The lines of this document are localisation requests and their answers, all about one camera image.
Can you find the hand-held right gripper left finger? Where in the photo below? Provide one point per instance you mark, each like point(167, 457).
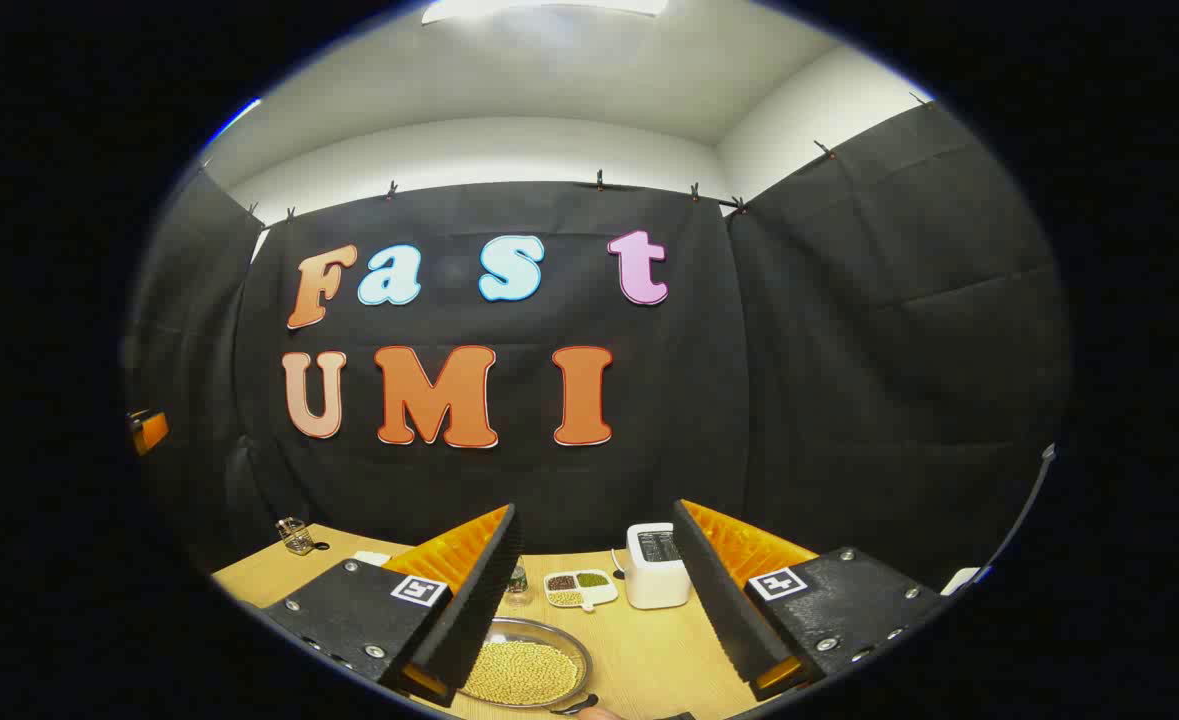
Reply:
point(469, 600)

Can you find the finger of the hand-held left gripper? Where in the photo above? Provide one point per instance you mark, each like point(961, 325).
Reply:
point(151, 431)

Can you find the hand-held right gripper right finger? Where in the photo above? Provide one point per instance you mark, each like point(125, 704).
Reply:
point(719, 600)

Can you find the stainless steel pot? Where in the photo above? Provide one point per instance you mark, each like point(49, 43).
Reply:
point(571, 640)

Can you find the clear plastic water bottle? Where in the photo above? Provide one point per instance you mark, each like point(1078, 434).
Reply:
point(517, 588)

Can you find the white toaster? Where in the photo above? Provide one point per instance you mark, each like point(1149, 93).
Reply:
point(654, 585)

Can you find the pile of soybeans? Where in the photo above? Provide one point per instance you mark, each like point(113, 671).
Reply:
point(524, 672)

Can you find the small white plate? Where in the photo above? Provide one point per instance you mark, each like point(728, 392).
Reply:
point(370, 558)

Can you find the white divided dish of beans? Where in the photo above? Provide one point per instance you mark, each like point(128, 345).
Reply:
point(579, 588)

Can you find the black backdrop cloth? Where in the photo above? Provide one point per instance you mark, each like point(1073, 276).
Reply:
point(849, 380)

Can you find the ceiling light panel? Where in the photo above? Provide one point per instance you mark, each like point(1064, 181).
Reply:
point(549, 8)

